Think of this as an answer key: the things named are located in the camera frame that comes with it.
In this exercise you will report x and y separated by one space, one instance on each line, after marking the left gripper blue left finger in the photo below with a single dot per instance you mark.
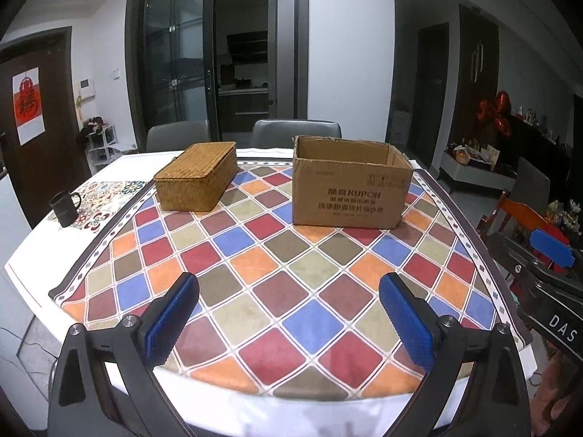
165 318

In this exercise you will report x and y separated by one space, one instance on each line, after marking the floral patterned placemat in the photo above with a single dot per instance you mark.
101 201

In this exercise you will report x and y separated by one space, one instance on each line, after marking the right hand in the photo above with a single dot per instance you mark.
556 406

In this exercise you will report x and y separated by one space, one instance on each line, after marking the white small shelf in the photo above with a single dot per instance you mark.
101 143

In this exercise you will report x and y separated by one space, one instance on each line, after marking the red fu door poster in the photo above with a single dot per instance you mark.
27 105

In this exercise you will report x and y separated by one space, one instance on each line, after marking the woven wicker basket box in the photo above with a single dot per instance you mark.
196 179

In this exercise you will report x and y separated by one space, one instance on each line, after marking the white wall intercom panel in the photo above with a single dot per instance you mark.
86 89

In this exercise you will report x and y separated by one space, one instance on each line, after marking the grey chair left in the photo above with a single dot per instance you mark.
177 136

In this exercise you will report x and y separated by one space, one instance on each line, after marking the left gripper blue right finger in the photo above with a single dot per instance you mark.
413 319

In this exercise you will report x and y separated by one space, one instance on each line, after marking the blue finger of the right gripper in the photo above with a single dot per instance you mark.
554 249

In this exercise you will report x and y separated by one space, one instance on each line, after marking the orange wooden chair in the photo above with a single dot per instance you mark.
517 220

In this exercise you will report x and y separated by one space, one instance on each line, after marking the glass sliding door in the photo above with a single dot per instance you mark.
175 82

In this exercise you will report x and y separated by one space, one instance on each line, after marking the grey chair right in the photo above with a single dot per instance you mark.
281 133

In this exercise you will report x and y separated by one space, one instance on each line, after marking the colourful checkered table mat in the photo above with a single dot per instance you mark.
288 311

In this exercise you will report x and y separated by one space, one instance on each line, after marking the black mug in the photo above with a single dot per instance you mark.
65 206

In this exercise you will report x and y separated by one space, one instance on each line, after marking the brown cardboard box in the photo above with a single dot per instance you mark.
348 183

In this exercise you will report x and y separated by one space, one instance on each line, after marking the white low cabinet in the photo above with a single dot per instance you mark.
468 175

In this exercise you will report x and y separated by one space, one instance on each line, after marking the grey side chair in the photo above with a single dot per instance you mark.
531 187

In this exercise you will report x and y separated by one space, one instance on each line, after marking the red heart balloons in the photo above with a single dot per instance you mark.
496 111

